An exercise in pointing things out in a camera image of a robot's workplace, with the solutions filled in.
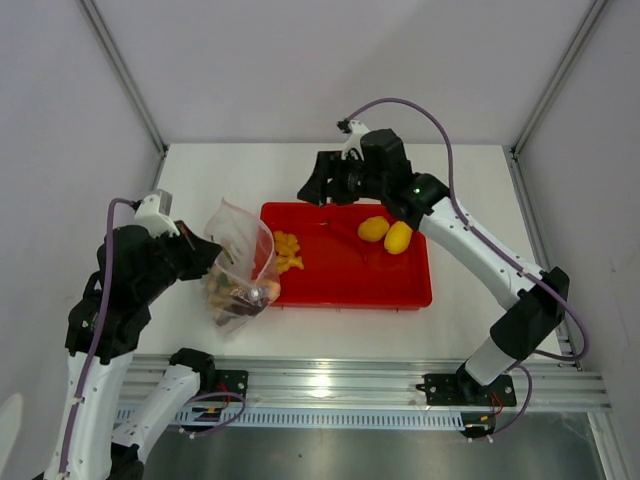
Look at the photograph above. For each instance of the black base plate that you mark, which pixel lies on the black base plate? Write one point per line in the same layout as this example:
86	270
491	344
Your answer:
231	384
443	389

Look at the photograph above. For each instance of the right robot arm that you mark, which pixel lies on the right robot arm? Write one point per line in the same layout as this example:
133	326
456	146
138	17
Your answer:
533	300

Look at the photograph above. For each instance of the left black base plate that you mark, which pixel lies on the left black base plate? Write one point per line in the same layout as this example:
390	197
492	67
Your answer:
231	384

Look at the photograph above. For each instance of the yellow lemon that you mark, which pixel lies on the yellow lemon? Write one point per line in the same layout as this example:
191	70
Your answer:
373	229
398	238

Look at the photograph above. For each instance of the clear pink-dotted zip bag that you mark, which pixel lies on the clear pink-dotted zip bag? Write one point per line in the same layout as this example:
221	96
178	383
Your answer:
252	245

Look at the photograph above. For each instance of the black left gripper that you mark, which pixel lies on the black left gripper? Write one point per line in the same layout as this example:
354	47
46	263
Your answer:
202	254

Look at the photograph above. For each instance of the orange ginger root piece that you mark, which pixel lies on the orange ginger root piece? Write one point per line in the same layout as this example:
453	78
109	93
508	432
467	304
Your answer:
287	250

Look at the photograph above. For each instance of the purple sweet potato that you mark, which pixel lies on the purple sweet potato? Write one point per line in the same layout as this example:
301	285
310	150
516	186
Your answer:
256	298

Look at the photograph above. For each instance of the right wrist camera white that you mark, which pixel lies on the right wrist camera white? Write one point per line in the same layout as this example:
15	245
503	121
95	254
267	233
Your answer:
354	131

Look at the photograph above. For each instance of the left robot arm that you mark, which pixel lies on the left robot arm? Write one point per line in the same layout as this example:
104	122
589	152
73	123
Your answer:
102	336

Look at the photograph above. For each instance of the aluminium frame post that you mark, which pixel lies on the aluminium frame post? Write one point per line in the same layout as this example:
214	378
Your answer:
121	71
576	46

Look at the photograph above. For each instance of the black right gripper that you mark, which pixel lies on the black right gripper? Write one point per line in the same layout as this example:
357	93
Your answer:
327	167

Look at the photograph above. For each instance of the right side aluminium rail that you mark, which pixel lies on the right side aluminium rail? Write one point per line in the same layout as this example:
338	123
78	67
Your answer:
566	329

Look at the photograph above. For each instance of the white slotted cable duct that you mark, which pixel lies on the white slotted cable duct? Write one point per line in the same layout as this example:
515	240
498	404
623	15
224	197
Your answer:
199	418

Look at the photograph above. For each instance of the yellow lemon right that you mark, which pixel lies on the yellow lemon right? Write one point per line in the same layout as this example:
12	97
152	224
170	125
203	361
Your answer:
398	238

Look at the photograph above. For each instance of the left aluminium frame post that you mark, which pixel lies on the left aluminium frame post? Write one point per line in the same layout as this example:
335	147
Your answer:
121	71

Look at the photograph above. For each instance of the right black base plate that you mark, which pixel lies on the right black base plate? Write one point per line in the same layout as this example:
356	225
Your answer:
443	389

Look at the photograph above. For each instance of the aluminium mounting rail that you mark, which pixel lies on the aluminium mounting rail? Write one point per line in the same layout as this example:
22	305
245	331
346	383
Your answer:
390	385

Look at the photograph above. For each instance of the right aluminium frame post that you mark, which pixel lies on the right aluminium frame post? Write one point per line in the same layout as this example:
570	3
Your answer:
576	46

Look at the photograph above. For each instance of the yellow lemon left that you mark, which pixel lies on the yellow lemon left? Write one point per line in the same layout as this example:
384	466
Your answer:
373	229

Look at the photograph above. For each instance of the red chili pepper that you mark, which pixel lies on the red chili pepper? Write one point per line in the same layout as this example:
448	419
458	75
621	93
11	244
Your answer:
342	233

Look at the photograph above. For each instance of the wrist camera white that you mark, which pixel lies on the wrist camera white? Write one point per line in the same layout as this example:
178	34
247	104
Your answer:
153	214
354	131

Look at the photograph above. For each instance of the red plastic tray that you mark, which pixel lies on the red plastic tray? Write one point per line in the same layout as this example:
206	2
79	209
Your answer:
334	275

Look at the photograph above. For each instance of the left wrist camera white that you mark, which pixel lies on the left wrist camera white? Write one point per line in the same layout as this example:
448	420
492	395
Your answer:
153	214

